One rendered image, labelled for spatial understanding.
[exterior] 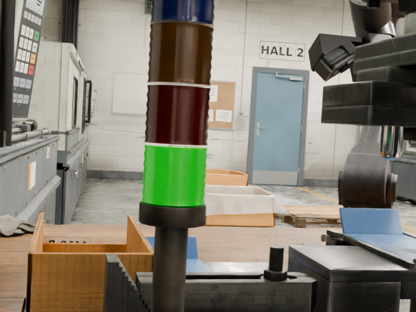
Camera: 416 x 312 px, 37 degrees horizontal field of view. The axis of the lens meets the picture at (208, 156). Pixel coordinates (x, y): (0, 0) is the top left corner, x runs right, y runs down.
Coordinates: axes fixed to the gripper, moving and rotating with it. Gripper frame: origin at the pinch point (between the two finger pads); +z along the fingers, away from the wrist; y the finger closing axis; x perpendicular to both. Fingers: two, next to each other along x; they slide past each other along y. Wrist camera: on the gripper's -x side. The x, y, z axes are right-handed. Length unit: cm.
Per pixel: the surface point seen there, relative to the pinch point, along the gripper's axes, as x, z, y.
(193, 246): -27.9, 13.8, -9.0
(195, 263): -28.3, 16.9, -6.9
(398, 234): -9.2, 18.6, 9.0
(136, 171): 100, -457, -950
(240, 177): 92, -157, -341
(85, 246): -41.5, 12.1, -14.5
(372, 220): -11.8, 16.8, 8.7
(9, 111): -56, -36, -61
